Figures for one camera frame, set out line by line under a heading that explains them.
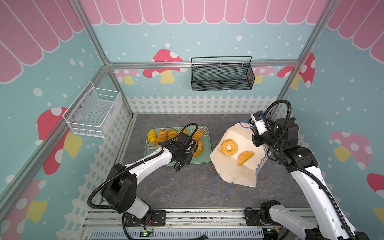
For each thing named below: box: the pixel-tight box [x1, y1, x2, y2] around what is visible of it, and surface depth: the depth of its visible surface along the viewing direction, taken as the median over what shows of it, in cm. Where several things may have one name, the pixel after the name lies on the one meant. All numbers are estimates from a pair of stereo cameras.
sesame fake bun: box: [237, 150, 255, 166], surface depth 89 cm
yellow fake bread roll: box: [147, 130, 157, 145], surface depth 105 cm
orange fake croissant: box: [157, 129, 168, 144], surface depth 105 cm
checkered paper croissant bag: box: [209, 122, 271, 188], surface depth 91 cm
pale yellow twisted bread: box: [193, 128, 205, 141], surface depth 105 cm
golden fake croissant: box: [192, 139, 204, 158], surface depth 97 cm
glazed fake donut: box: [220, 139, 239, 156], surface depth 95 cm
